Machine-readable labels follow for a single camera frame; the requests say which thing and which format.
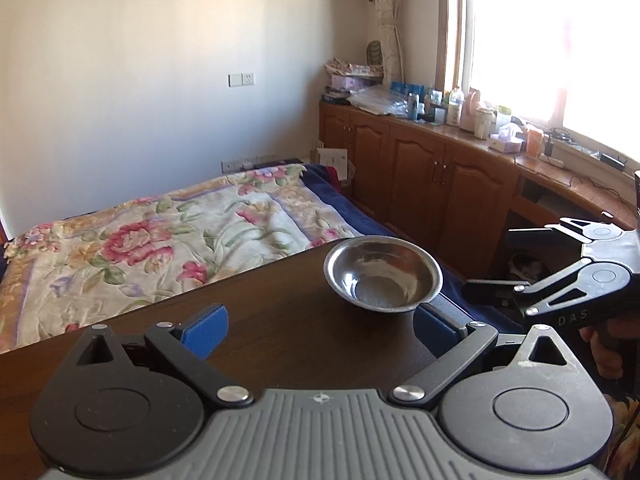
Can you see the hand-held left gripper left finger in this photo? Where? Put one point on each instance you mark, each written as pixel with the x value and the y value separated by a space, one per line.
pixel 207 331

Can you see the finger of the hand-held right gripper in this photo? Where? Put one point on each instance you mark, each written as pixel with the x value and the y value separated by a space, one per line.
pixel 535 235
pixel 492 293

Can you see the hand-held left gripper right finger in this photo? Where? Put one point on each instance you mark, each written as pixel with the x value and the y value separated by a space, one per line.
pixel 439 324

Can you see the metal bowl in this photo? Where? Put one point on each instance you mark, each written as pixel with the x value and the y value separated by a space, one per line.
pixel 382 272

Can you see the person's right hand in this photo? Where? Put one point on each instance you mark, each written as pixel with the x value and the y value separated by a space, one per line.
pixel 607 362

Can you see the white power strip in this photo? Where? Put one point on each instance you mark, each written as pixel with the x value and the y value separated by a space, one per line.
pixel 552 159

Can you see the orange cup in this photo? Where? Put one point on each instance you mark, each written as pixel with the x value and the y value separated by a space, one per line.
pixel 534 142

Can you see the floral bedspread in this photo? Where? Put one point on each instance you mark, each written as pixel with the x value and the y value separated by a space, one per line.
pixel 175 240

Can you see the tissue box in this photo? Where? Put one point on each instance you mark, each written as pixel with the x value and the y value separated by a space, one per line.
pixel 506 141

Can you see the black electronic device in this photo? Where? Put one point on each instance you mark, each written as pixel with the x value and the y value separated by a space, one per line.
pixel 614 160

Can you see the white jar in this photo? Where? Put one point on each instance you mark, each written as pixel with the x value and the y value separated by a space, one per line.
pixel 483 124

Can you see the wooden cabinet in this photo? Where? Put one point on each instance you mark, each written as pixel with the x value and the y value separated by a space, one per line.
pixel 425 175

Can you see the pink bottle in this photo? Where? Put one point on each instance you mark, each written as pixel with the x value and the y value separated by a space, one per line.
pixel 470 110

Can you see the white plastic bottle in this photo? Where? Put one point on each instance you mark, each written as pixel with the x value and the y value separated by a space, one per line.
pixel 454 107

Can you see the white cardboard box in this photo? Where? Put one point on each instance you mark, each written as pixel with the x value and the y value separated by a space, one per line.
pixel 334 162

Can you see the blue box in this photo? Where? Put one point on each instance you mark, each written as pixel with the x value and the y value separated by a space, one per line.
pixel 406 87

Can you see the window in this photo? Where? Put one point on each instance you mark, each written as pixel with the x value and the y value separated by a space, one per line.
pixel 550 35

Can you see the clear plastic bags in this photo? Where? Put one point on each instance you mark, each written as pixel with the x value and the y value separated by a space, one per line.
pixel 380 100

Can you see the pink box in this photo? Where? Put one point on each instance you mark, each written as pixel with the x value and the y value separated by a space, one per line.
pixel 352 83

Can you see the green ornament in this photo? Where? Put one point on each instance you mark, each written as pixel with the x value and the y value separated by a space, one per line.
pixel 374 52

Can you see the floral fabric box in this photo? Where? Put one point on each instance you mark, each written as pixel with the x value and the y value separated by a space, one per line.
pixel 352 67

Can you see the patterned beige curtain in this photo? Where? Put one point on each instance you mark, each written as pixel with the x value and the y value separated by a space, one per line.
pixel 390 20

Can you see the row of wall sockets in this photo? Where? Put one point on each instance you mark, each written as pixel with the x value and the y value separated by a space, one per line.
pixel 247 162

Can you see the white wall switch plate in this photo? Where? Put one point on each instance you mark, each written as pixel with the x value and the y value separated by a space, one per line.
pixel 242 79

